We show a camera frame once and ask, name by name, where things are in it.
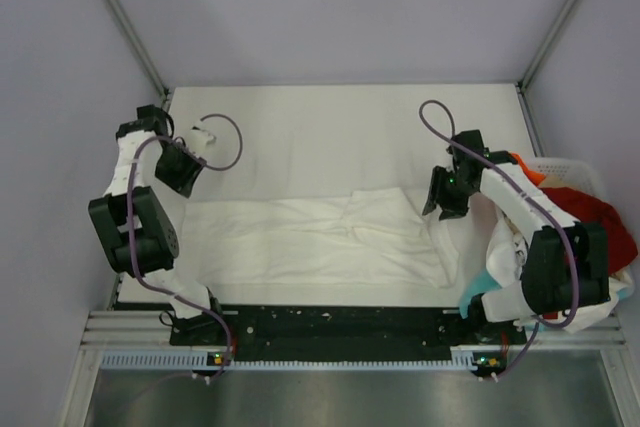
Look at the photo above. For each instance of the grey slotted cable duct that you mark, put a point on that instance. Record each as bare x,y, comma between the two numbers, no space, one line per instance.
188,359

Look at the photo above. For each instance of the aluminium front rail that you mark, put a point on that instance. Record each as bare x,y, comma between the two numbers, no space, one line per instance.
124,329

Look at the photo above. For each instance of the aluminium frame post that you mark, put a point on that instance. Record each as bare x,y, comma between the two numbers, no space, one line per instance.
139,51
552,36

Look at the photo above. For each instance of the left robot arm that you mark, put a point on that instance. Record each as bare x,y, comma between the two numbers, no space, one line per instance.
139,218

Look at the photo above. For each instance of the white laundry basket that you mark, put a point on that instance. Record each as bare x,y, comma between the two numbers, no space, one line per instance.
568,173

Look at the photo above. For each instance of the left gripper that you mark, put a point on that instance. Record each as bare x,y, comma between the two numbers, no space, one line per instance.
183,183

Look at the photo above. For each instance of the red t shirt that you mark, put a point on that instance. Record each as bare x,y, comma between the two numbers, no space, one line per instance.
622,250

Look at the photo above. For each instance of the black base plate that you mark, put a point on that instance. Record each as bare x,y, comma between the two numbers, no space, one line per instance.
335,334

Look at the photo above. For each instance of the orange t shirt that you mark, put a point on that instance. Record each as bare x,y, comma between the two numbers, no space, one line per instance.
534,176

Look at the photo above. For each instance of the teal t shirt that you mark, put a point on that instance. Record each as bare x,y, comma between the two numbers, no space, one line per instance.
480,284

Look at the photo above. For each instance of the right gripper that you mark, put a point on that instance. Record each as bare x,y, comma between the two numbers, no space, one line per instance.
451,209

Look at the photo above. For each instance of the right aluminium frame post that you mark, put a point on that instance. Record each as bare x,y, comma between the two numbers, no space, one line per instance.
552,36

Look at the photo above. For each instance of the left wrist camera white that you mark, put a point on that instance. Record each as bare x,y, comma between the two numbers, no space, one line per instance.
199,141

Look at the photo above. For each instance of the white printed t shirt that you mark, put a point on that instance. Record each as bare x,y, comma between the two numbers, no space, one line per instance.
506,255

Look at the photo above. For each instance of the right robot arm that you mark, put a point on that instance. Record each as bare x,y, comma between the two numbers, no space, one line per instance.
566,264

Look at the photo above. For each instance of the left aluminium frame post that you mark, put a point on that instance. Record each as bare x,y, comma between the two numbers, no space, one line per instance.
139,51

